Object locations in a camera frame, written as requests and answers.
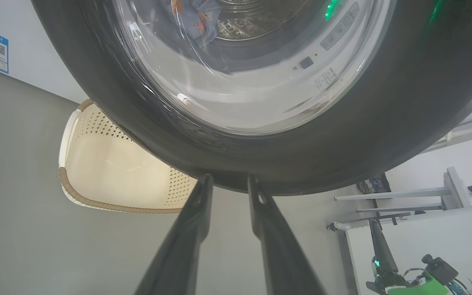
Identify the right camera cable teal plug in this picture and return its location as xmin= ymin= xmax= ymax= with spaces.
xmin=449 ymin=278 xmax=472 ymax=295

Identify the grey metal frame stand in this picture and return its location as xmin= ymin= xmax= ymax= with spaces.
xmin=334 ymin=166 xmax=472 ymax=224

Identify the black equipment pile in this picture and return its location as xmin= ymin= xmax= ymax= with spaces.
xmin=356 ymin=173 xmax=392 ymax=195

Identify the dark round washing machine door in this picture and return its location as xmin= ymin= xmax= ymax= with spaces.
xmin=31 ymin=0 xmax=472 ymax=196

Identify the blue patterned garment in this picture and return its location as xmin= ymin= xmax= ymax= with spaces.
xmin=170 ymin=0 xmax=222 ymax=45

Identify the cream perforated laundry basket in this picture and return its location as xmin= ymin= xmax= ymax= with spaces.
xmin=59 ymin=99 xmax=197 ymax=214

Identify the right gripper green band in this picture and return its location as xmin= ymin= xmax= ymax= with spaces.
xmin=365 ymin=218 xmax=452 ymax=295

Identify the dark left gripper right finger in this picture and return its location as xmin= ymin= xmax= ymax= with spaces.
xmin=247 ymin=173 xmax=327 ymax=295

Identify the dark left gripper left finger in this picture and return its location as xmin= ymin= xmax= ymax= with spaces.
xmin=134 ymin=173 xmax=214 ymax=295

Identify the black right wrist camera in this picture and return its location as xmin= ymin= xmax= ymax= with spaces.
xmin=421 ymin=254 xmax=459 ymax=286

